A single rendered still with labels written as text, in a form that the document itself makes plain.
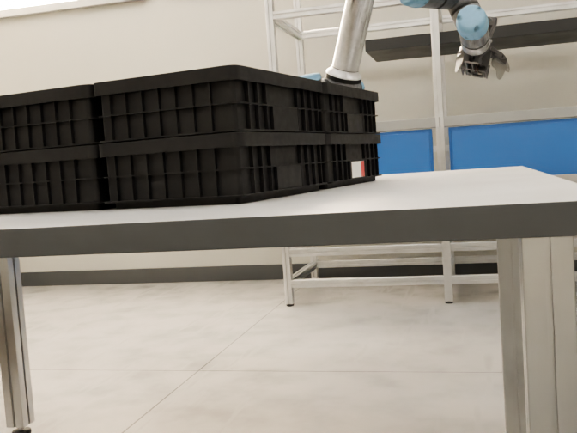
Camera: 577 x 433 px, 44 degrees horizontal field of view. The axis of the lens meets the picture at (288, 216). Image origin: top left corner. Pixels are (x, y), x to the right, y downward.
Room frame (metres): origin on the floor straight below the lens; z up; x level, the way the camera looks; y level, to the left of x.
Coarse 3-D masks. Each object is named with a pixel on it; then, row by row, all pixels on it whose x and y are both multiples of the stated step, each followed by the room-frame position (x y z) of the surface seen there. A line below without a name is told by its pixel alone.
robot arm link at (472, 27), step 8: (464, 8) 1.82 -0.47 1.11; (472, 8) 1.81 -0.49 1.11; (480, 8) 1.81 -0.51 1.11; (456, 16) 1.86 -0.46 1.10; (464, 16) 1.82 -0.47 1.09; (472, 16) 1.81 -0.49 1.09; (480, 16) 1.80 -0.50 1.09; (456, 24) 1.84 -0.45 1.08; (464, 24) 1.81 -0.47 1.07; (472, 24) 1.80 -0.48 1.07; (480, 24) 1.80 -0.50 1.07; (488, 24) 1.83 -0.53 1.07; (464, 32) 1.82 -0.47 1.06; (472, 32) 1.81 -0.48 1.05; (480, 32) 1.81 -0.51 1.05; (488, 32) 1.86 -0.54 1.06; (464, 40) 1.87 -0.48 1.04; (472, 40) 1.85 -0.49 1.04; (480, 40) 1.85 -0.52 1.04; (488, 40) 1.89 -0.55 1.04; (472, 48) 1.89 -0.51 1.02
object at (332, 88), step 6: (324, 84) 1.56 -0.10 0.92; (330, 84) 1.58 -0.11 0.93; (336, 84) 1.62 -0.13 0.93; (324, 90) 1.56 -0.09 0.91; (330, 90) 1.58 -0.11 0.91; (336, 90) 1.62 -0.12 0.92; (342, 90) 1.65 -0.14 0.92; (348, 90) 1.69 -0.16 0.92; (354, 90) 1.73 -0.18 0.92; (360, 90) 1.77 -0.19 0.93; (366, 90) 1.81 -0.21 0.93; (348, 96) 1.69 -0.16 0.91; (354, 96) 1.73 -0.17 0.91; (360, 96) 1.77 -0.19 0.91; (366, 96) 1.81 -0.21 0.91; (372, 96) 1.86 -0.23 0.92; (378, 96) 1.90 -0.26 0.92
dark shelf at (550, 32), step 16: (448, 32) 3.59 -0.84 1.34; (496, 32) 3.53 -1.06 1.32; (512, 32) 3.51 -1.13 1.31; (528, 32) 3.49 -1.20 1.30; (544, 32) 3.48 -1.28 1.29; (560, 32) 3.48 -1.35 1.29; (576, 32) 3.52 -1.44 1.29; (368, 48) 3.68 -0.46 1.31; (384, 48) 3.67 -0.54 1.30; (400, 48) 3.66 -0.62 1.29; (416, 48) 3.70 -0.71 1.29; (448, 48) 3.78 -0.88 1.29; (496, 48) 3.90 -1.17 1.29
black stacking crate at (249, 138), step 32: (128, 160) 1.30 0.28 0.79; (160, 160) 1.27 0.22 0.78; (192, 160) 1.24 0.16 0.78; (224, 160) 1.22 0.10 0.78; (256, 160) 1.26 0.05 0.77; (288, 160) 1.39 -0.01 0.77; (320, 160) 1.52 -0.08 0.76; (128, 192) 1.30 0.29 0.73; (160, 192) 1.27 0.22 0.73; (192, 192) 1.25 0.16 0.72; (224, 192) 1.22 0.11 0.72; (256, 192) 1.25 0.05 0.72; (288, 192) 1.40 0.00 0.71
